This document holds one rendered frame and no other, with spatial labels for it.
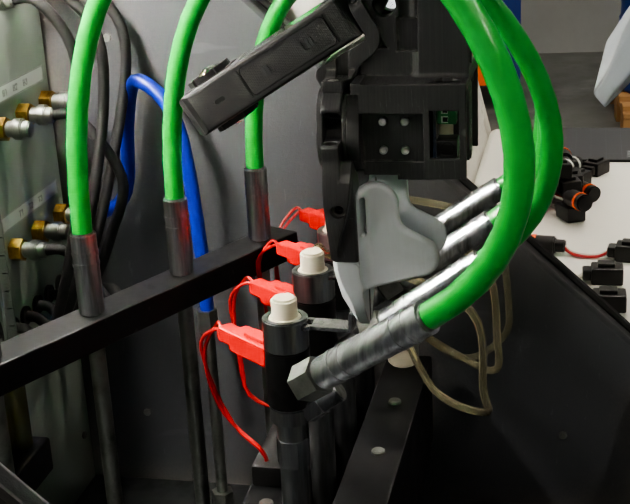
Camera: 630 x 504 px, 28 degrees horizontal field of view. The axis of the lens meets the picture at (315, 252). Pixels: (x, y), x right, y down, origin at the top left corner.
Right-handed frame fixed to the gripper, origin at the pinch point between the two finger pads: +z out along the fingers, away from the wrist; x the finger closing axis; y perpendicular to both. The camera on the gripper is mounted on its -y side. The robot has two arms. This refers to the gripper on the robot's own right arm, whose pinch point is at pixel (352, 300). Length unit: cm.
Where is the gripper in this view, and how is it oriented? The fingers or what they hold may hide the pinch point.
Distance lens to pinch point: 74.4
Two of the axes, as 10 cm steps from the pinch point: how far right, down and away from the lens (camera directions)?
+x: 2.1, -3.4, 9.2
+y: 9.8, 0.3, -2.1
